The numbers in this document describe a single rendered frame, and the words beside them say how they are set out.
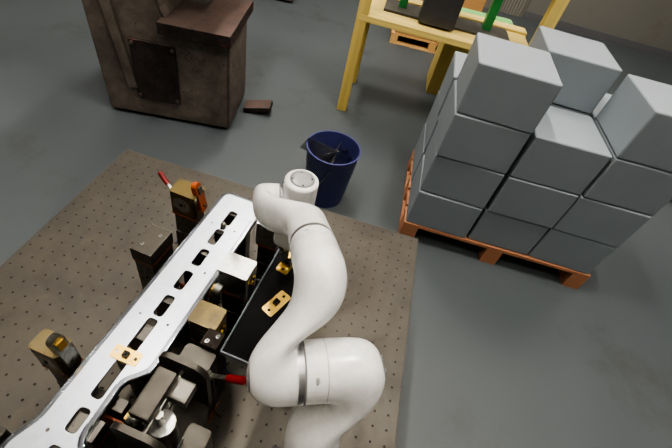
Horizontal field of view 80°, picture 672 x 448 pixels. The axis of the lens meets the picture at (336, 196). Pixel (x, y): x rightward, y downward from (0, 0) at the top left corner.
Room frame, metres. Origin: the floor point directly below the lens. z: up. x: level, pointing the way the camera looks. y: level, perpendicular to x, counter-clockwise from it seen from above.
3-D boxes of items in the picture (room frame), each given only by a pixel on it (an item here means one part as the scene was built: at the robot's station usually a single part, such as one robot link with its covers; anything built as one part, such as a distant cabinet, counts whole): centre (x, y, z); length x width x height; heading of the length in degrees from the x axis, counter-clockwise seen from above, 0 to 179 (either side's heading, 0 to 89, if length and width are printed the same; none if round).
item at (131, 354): (0.41, 0.46, 1.01); 0.08 x 0.04 x 0.01; 82
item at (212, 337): (0.48, 0.23, 0.90); 0.05 x 0.05 x 0.40; 82
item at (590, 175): (2.48, -1.23, 0.70); 1.37 x 0.92 x 1.40; 88
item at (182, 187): (1.03, 0.57, 0.88); 0.14 x 0.09 x 0.36; 82
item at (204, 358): (0.42, 0.24, 0.89); 0.12 x 0.07 x 0.38; 82
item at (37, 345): (0.38, 0.65, 0.87); 0.12 x 0.07 x 0.35; 82
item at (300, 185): (0.71, 0.09, 1.48); 0.09 x 0.08 x 0.13; 107
